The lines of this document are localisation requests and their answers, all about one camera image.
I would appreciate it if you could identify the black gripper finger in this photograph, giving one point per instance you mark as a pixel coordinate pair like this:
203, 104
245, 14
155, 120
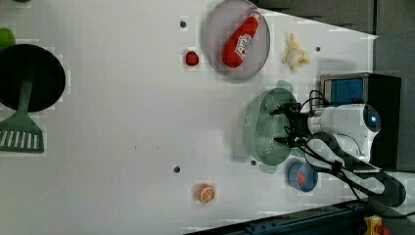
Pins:
280, 110
287, 141

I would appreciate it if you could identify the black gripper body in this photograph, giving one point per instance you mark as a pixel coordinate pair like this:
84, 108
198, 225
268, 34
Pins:
298, 128

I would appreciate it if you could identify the green oval strainer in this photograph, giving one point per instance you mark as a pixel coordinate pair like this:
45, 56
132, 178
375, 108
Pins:
261, 128

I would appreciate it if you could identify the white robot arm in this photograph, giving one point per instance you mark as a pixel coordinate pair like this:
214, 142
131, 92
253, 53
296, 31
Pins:
338, 141

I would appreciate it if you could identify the green mug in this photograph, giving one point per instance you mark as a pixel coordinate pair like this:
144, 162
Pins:
285, 84

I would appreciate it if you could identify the red strawberry in bowl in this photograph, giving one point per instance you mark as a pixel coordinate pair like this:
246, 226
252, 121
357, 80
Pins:
301, 178

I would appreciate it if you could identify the blue bowl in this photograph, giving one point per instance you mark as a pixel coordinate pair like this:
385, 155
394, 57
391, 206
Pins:
311, 176

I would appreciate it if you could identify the peeled banana toy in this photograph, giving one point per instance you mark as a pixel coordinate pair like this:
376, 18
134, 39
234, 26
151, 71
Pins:
295, 56

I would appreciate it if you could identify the red ketchup bottle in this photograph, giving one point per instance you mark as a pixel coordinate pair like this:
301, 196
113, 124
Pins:
237, 47

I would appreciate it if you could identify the black toaster oven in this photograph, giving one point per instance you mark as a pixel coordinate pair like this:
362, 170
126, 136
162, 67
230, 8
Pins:
380, 91

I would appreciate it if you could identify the orange slice toy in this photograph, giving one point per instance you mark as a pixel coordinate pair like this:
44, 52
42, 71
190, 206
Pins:
205, 193

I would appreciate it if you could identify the small red strawberry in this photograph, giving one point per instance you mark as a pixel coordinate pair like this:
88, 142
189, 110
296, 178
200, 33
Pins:
192, 59

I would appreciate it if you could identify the grey round plate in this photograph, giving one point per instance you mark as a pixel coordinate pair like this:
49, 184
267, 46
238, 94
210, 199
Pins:
222, 22

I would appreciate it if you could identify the green spatula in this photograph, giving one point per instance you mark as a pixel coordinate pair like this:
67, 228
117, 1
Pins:
19, 133

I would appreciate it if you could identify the green utensil handle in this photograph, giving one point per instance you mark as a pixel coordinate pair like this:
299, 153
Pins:
7, 38

